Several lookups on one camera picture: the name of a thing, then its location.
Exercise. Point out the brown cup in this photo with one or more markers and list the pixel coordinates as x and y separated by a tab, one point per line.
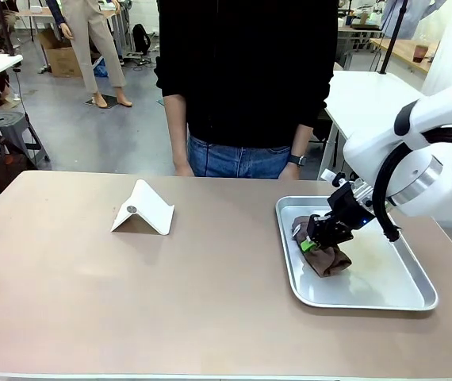
420	52

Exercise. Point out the silver metal tray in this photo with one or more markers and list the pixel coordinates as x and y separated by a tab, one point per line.
368	285

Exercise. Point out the blue bag on floor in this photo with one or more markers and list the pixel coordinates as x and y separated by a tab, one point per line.
100	69

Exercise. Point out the black backpack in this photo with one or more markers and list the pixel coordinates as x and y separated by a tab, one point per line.
141	39

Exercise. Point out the person's right forearm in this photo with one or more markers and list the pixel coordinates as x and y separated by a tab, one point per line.
176	127

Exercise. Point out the person's right hand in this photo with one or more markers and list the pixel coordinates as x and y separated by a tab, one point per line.
182	168

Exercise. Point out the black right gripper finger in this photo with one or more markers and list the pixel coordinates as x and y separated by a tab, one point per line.
341	234
316	232

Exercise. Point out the mannequin in beige trousers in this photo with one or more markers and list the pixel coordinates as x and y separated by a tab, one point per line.
91	47

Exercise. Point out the black tripod pole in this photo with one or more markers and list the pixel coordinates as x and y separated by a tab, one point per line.
391	35

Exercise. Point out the person's black sweater torso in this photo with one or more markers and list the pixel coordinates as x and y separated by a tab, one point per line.
246	67

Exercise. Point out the person in light shirt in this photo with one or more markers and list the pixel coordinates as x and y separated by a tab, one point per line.
408	14

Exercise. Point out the large white table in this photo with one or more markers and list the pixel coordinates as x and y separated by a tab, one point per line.
368	99

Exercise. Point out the wooden workbench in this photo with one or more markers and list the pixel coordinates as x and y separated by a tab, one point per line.
404	51

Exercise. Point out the brown cardboard box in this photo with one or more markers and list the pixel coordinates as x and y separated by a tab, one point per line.
61	55

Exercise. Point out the white folded stand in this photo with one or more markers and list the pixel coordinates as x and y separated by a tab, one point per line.
146	210

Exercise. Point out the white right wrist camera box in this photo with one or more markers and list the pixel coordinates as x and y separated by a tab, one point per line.
329	177

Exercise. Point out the grey metal stool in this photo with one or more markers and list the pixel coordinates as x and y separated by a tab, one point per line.
12	131

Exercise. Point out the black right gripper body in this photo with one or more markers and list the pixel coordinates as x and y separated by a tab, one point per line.
351	206

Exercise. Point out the black wristwatch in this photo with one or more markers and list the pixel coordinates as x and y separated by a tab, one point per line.
297	160

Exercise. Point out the brown cloth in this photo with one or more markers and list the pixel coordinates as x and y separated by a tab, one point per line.
329	264

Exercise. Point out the blue jeans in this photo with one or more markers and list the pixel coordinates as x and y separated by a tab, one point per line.
238	160

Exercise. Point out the person's left forearm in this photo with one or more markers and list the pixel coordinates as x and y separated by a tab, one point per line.
303	139

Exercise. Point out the person's left hand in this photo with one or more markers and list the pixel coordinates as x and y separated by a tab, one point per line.
290	171

